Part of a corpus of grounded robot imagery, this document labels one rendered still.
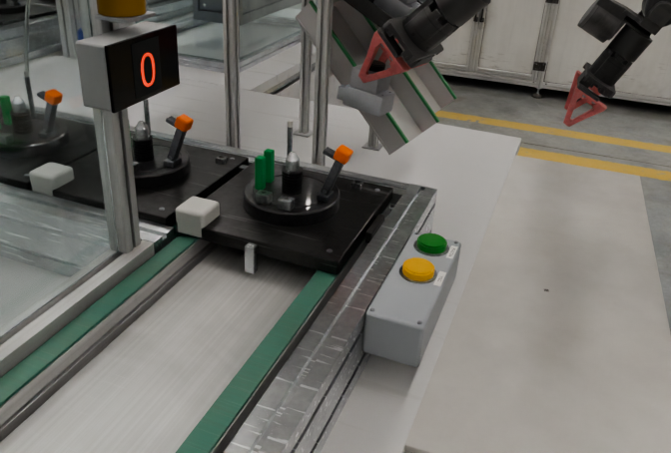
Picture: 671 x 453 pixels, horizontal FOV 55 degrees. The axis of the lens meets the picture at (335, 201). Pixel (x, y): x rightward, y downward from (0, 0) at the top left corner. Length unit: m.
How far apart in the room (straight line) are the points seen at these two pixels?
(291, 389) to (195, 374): 0.13
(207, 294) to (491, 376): 0.37
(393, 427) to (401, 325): 0.11
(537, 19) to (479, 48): 0.44
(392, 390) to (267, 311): 0.18
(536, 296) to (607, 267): 0.17
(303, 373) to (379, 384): 0.16
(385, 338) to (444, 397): 0.11
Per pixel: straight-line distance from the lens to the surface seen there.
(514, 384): 0.85
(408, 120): 1.19
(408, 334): 0.75
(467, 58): 4.98
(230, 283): 0.87
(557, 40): 4.92
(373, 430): 0.76
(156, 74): 0.77
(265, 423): 0.62
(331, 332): 0.73
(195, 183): 1.02
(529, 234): 1.18
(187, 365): 0.75
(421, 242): 0.87
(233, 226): 0.89
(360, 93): 0.96
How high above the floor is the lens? 1.41
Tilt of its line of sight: 27 degrees down
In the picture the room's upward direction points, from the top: 3 degrees clockwise
